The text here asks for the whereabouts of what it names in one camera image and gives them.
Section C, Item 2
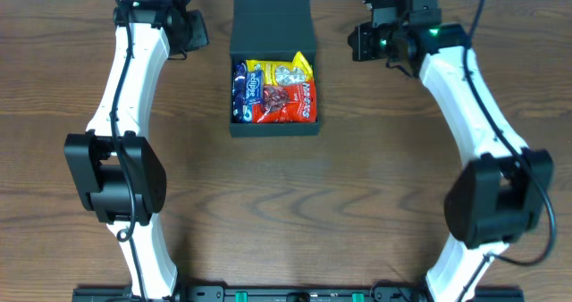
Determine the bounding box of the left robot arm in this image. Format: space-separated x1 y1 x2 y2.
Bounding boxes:
64 0 208 301

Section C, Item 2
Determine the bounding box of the black open box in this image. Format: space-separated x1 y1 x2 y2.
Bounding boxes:
229 0 320 138

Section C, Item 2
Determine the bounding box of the yellow Hacks candy bag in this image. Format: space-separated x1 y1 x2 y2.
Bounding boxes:
246 52 314 87

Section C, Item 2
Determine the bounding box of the red Hacks candy bag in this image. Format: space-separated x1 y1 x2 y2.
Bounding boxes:
251 80 317 123

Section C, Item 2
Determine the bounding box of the blue Eclipse mint box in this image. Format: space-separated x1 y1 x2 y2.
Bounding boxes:
245 70 265 105

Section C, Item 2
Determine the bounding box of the purple Dairy Milk bar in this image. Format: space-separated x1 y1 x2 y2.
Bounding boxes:
232 63 248 121

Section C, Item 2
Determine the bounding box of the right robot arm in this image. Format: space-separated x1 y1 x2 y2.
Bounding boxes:
348 0 557 301

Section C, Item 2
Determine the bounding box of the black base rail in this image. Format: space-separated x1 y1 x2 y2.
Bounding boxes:
71 285 525 302

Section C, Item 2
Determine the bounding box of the blue Oreo cookie pack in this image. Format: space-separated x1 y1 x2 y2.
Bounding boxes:
232 105 253 123

